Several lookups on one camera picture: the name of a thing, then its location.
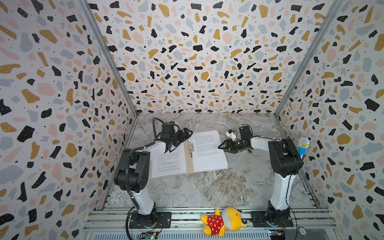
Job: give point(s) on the left green circuit board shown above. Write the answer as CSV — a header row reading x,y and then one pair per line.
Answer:
x,y
148,236

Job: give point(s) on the round white blue badge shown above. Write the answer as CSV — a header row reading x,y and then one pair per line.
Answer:
x,y
302,231

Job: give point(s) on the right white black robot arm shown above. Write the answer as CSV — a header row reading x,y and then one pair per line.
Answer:
x,y
285,158

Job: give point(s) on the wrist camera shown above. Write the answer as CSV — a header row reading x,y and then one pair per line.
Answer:
x,y
169,128
232,134

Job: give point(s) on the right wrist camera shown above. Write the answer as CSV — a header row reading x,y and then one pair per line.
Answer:
x,y
232,134

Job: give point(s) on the text printed paper sheet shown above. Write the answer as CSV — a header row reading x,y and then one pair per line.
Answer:
x,y
169,164

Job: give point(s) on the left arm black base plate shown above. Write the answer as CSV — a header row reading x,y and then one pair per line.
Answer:
x,y
147,222

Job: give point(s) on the silver folder clip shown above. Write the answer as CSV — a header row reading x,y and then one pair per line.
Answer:
x,y
191,148

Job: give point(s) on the aluminium rail frame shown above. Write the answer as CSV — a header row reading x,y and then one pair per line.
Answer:
x,y
186,224

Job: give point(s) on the right circuit board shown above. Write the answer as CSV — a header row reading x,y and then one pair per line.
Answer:
x,y
277,235

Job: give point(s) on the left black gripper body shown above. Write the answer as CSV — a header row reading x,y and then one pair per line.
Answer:
x,y
171,140

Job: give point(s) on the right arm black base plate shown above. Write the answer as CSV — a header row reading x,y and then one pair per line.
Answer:
x,y
271,218

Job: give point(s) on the blue toy microphone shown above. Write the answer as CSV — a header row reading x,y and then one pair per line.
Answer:
x,y
303,144

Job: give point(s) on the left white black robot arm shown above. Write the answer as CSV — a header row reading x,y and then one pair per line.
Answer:
x,y
133,171

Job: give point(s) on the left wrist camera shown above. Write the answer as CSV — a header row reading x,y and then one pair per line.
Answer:
x,y
169,128

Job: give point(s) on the beige manila folder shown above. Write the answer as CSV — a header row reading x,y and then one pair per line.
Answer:
x,y
189,160

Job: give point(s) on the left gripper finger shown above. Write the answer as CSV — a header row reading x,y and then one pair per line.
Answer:
x,y
186,134
181,136

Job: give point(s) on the yellow plush toy red dress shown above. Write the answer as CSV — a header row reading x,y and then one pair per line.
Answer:
x,y
228,219

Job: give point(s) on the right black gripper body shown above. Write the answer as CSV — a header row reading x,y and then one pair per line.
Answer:
x,y
233,145

